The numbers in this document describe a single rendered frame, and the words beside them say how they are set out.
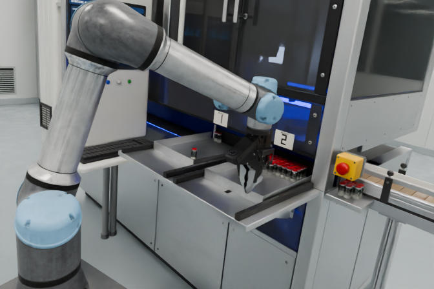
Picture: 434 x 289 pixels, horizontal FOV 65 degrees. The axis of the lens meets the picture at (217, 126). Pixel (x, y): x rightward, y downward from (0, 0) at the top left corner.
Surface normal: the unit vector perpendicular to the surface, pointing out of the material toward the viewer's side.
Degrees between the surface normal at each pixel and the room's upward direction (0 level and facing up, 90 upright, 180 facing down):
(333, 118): 90
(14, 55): 90
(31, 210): 7
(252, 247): 90
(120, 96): 90
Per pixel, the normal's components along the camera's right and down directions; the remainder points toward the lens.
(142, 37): 0.37, 0.03
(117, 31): 0.02, 0.13
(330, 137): -0.71, 0.11
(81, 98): 0.37, 0.24
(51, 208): 0.16, -0.92
